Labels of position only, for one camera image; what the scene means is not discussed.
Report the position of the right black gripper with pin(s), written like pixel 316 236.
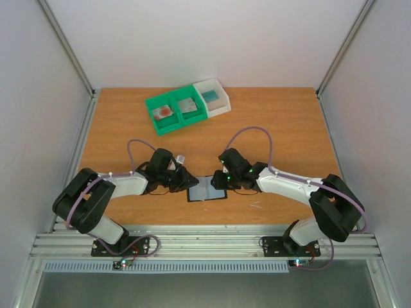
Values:
pixel 223 179

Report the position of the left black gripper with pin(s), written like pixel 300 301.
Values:
pixel 184 183

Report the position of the black leather card holder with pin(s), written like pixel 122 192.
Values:
pixel 215 194

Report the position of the cherry blossom card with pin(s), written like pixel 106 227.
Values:
pixel 187 105
pixel 200 192

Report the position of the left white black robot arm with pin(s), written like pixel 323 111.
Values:
pixel 82 204

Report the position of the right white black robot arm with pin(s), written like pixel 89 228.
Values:
pixel 336 210

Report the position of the teal card in bin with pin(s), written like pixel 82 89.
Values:
pixel 210 96

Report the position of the green bin left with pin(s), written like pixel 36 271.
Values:
pixel 167 125

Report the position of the green bin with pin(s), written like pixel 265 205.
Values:
pixel 167 125
pixel 192 117

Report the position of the white bin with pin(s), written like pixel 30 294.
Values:
pixel 221 105

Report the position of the green bin middle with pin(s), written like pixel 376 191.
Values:
pixel 192 117

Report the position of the left small circuit board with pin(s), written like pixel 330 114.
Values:
pixel 123 263

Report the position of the small circuit board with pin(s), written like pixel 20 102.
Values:
pixel 123 263
pixel 299 263

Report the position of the right small circuit board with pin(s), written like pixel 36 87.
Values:
pixel 299 263

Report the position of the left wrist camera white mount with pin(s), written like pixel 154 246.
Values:
pixel 176 162

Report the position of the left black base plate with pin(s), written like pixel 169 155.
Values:
pixel 138 245

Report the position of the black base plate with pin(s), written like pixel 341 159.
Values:
pixel 277 246
pixel 138 245

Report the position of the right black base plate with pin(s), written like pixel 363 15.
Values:
pixel 277 246

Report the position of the aluminium frame rail front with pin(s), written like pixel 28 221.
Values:
pixel 200 242

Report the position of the grey slotted cable duct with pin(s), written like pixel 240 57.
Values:
pixel 166 267

